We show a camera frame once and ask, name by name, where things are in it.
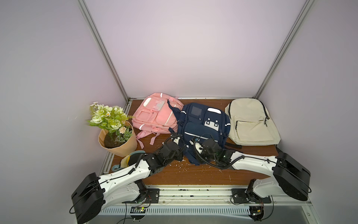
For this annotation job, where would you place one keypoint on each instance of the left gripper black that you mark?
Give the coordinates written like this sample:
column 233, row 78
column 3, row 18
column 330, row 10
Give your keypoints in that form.
column 179, row 150

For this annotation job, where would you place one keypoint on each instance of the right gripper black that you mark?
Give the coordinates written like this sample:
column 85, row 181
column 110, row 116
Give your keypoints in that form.
column 203, row 146

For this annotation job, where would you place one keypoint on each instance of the navy blue backpack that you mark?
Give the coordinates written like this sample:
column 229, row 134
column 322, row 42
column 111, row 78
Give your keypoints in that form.
column 197, row 123

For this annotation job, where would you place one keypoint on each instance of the pink backpack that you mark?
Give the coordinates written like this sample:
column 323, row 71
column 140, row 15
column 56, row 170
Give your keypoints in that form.
column 155, row 116

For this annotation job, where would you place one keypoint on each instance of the cream canvas backpack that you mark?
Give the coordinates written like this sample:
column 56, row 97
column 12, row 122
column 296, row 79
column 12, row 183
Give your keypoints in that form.
column 251, row 123

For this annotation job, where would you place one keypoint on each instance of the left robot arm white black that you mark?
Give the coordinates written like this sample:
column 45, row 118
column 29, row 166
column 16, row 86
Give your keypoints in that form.
column 96, row 193

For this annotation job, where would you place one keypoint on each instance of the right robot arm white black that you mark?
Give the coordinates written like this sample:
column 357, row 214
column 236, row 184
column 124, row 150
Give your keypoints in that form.
column 284, row 174

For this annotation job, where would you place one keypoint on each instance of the yellow item in bowl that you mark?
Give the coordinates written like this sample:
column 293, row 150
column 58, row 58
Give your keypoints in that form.
column 124, row 162

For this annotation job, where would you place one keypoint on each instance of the brown paper flower pot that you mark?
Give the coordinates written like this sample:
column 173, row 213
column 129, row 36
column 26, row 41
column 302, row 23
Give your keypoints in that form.
column 123, row 147

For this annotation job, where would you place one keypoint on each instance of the artificial green flower bouquet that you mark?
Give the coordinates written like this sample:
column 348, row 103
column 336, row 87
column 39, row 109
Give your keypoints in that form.
column 112, row 119

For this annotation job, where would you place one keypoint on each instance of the teal bowl with handle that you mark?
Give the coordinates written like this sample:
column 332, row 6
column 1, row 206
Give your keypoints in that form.
column 134, row 156

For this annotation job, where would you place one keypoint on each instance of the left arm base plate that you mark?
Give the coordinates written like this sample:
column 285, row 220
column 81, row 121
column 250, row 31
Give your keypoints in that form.
column 150, row 195

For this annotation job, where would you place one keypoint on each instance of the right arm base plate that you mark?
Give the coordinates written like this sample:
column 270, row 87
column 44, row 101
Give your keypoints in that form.
column 240, row 196

